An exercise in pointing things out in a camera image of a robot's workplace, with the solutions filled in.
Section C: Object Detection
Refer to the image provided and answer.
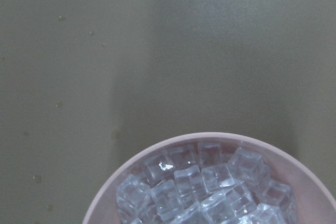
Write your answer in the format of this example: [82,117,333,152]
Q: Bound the pink bowl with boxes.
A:
[82,132,335,223]

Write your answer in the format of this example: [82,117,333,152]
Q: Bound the clear ice cubes pile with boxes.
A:
[116,142,299,223]

